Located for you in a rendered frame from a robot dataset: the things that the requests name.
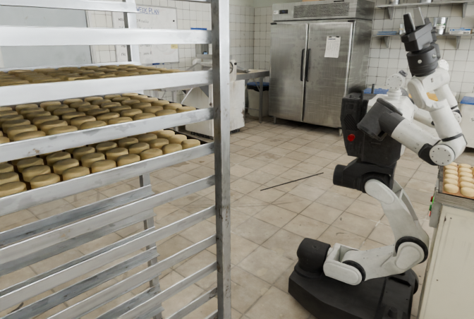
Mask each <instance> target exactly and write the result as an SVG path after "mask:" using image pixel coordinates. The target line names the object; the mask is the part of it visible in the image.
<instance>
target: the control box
mask: <svg viewBox="0 0 474 319"><path fill-rule="evenodd" d="M435 192H436V191H434V199H435ZM434 199H433V203H432V209H431V211H430V222H429V227H433V228H437V223H438V219H439V211H440V209H441V206H442V203H436V202H434Z"/></svg>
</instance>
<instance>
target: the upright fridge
mask: <svg viewBox="0 0 474 319"><path fill-rule="evenodd" d="M374 9H375V2H372V1H367V0H321V1H304V2H294V3H284V4H272V21H273V23H270V24H271V36H270V60H269V109H268V117H274V124H276V122H277V118H280V119H288V120H292V121H299V122H304V123H309V124H317V125H321V126H329V127H333V128H339V136H341V133H342V128H341V121H340V116H341V102H342V98H344V97H345V96H347V95H349V94H351V93H352V92H356V93H361V90H365V84H366V78H367V66H368V59H369V53H370V42H371V35H372V24H373V21H372V20H373V16H374ZM328 36H332V37H336V36H339V37H341V39H340V46H339V55H338V58H335V57H324V55H325V51H326V45H327V37H328Z"/></svg>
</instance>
